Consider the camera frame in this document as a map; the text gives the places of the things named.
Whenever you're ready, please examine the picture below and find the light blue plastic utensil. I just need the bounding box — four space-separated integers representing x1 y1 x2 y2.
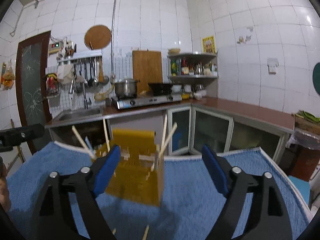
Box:
85 137 95 155

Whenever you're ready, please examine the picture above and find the kitchen counter with cabinets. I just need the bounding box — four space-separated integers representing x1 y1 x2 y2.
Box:
46 98 295 163

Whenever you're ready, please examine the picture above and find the person's left hand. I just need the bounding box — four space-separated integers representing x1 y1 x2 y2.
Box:
0 158 11 212

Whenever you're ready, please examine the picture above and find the dark glass door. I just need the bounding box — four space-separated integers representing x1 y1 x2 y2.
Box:
15 30 53 155

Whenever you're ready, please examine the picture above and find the steel sink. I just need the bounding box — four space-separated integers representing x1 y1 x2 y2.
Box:
53 107 103 121

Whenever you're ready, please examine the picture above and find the wooden chopstick in holder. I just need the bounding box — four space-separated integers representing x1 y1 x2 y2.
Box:
72 126 96 160
160 114 168 151

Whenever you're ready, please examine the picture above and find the blue knitted table cloth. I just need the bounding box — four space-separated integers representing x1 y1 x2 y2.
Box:
7 142 312 239

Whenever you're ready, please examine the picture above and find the yellow perforated utensil holder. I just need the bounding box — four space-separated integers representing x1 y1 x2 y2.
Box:
105 128 164 206

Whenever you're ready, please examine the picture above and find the steel faucet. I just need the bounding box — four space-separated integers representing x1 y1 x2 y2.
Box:
82 82 92 109

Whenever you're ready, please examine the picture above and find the hanging utensil rack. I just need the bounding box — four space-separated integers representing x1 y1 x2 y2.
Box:
56 50 110 87

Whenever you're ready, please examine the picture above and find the gas stove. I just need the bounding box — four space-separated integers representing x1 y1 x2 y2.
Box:
112 94 182 110

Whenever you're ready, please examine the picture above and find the steel cooking pot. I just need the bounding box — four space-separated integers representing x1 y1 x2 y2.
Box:
114 78 140 98

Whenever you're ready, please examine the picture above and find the round woven mat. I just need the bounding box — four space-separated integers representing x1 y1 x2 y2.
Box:
84 25 112 50

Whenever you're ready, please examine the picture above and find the wooden cutting board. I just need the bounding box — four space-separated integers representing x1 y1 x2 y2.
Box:
132 50 163 94

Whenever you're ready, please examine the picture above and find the black wok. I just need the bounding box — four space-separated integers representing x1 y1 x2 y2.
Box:
148 83 173 96

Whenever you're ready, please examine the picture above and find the corner shelf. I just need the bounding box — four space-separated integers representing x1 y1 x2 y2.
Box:
167 51 219 86

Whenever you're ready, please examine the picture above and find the green round wall board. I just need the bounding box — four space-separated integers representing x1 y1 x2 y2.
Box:
312 62 320 95

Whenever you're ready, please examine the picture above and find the white wall socket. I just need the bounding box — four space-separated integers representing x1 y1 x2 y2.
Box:
267 58 279 74

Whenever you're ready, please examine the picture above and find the yellow wall picture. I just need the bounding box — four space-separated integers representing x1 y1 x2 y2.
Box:
202 36 216 54

